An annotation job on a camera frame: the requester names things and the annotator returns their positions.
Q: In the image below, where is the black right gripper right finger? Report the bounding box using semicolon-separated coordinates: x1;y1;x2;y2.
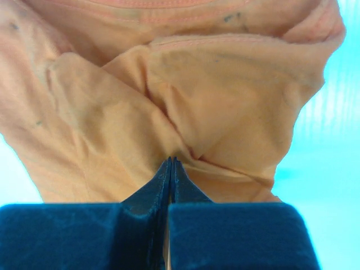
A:
168;159;320;269

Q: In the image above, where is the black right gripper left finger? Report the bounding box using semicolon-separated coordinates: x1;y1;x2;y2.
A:
1;160;172;269

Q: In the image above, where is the orange t shirt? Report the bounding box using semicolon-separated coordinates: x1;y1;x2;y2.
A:
1;1;345;203

